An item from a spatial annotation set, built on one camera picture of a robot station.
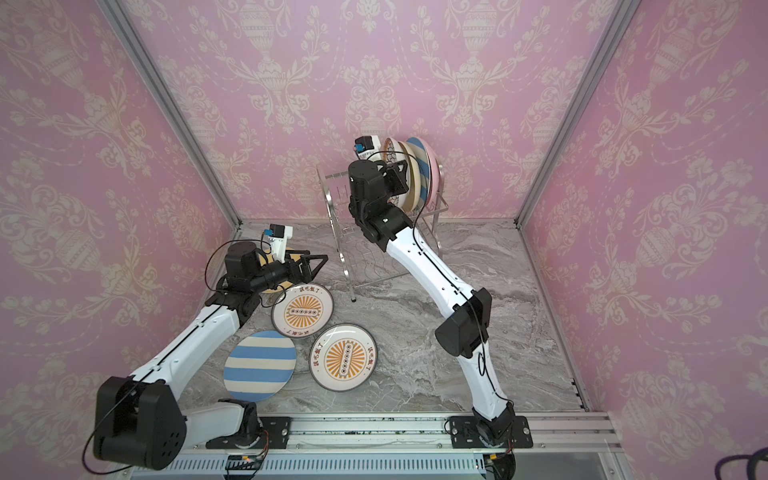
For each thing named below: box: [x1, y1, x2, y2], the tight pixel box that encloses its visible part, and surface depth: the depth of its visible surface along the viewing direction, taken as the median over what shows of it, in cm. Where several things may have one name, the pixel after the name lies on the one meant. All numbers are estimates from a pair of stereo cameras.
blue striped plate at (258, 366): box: [223, 330, 297, 403], surface depth 84 cm
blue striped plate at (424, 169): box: [406, 137, 431, 210], surface depth 77 cm
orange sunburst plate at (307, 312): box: [271, 283, 335, 339], surface depth 96 cm
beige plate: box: [399, 140, 421, 212], surface depth 76 cm
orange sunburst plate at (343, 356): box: [309, 323, 378, 392], surface depth 87 cm
